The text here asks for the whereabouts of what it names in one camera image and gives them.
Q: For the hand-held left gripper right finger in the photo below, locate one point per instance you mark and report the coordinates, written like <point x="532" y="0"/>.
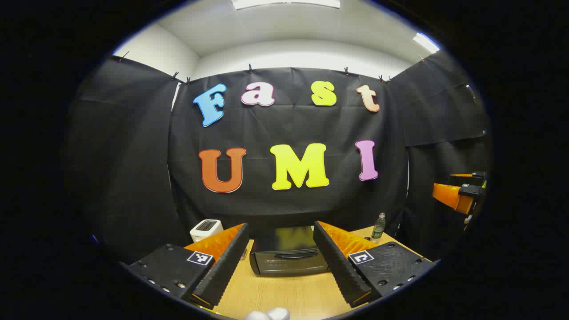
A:
<point x="340" y="271"/>

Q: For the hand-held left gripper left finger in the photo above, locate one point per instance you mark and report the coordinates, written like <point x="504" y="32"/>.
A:
<point x="226" y="271"/>

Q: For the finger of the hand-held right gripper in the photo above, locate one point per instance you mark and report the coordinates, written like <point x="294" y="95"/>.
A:
<point x="449" y="195"/>
<point x="478" y="178"/>

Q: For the black electric oven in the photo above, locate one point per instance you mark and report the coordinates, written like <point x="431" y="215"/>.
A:
<point x="289" y="262"/>

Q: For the white toaster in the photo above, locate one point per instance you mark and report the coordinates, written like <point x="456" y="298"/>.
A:
<point x="205" y="229"/>

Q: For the clear plastic water bottle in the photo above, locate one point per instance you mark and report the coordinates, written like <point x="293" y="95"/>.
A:
<point x="378" y="226"/>

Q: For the ceiling light panel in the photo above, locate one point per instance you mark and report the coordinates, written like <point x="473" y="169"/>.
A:
<point x="426" y="42"/>
<point x="284" y="3"/>

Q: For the black backdrop cloth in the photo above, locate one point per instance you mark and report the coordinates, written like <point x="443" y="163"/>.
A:
<point x="289" y="124"/>

